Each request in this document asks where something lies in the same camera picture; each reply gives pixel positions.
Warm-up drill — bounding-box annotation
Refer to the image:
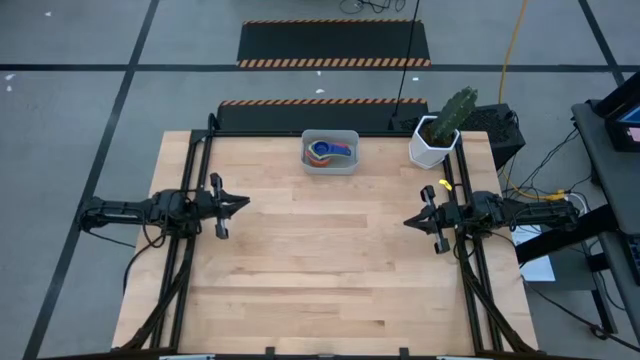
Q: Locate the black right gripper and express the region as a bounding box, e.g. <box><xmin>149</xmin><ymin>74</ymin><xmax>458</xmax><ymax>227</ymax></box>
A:
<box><xmin>403</xmin><ymin>184</ymin><xmax>469</xmax><ymax>255</ymax></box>

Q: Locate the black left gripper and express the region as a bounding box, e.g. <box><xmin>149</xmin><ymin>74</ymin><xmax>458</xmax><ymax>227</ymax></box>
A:
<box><xmin>193</xmin><ymin>172</ymin><xmax>251</xmax><ymax>240</ymax></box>

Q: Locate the large orange measuring cup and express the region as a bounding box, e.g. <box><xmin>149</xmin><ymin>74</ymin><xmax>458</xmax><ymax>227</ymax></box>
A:
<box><xmin>304</xmin><ymin>149</ymin><xmax>334</xmax><ymax>169</ymax></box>

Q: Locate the small dark blue measuring cup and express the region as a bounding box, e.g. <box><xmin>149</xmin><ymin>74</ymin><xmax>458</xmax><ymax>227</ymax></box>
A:
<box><xmin>315</xmin><ymin>140</ymin><xmax>346</xmax><ymax>156</ymax></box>

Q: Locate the light grey plastic basket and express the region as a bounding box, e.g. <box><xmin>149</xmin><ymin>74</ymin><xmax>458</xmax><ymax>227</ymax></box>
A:
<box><xmin>300</xmin><ymin>128</ymin><xmax>360</xmax><ymax>176</ymax></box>

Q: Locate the white plant pot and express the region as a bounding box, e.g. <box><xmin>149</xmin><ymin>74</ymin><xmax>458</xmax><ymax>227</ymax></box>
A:
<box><xmin>408</xmin><ymin>115</ymin><xmax>461</xmax><ymax>171</ymax></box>

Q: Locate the green cactus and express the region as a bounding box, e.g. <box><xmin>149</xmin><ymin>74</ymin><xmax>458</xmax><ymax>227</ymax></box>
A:
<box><xmin>428</xmin><ymin>85</ymin><xmax>480</xmax><ymax>145</ymax></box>

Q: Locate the black perforated computer case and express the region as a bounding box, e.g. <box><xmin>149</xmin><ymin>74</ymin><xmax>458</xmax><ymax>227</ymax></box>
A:
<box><xmin>389</xmin><ymin>103</ymin><xmax>527</xmax><ymax>170</ymax></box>

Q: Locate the white paper sheet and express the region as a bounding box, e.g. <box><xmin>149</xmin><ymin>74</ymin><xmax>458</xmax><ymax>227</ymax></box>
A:
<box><xmin>510</xmin><ymin>223</ymin><xmax>557</xmax><ymax>284</ymax></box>

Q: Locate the grey side desk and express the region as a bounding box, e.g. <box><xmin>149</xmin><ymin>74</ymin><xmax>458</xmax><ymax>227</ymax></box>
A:
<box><xmin>514</xmin><ymin>69</ymin><xmax>640</xmax><ymax>336</ymax></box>

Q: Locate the black laptop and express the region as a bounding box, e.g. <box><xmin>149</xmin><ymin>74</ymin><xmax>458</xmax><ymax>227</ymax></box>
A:
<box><xmin>594</xmin><ymin>72</ymin><xmax>640</xmax><ymax>154</ymax></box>

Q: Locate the black aluminium table frame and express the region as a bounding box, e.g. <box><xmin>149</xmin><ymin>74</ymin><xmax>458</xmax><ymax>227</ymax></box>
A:
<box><xmin>115</xmin><ymin>112</ymin><xmax>540</xmax><ymax>360</ymax></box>

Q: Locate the black striped cable ramp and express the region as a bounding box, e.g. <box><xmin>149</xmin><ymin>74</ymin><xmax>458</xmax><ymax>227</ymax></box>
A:
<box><xmin>236</xmin><ymin>18</ymin><xmax>432</xmax><ymax>69</ymax></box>
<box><xmin>216</xmin><ymin>97</ymin><xmax>430</xmax><ymax>134</ymax></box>

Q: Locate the black hanging cable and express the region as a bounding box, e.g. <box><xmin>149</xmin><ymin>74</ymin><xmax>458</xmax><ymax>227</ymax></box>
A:
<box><xmin>392</xmin><ymin>0</ymin><xmax>422</xmax><ymax>119</ymax></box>

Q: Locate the yellow hanging cable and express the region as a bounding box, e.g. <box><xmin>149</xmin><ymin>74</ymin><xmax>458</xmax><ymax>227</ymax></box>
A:
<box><xmin>498</xmin><ymin>0</ymin><xmax>569</xmax><ymax>204</ymax></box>

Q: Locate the coiled black floor cable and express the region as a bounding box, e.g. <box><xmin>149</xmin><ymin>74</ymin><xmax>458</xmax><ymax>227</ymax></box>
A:
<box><xmin>339</xmin><ymin>0</ymin><xmax>407</xmax><ymax>15</ymax></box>

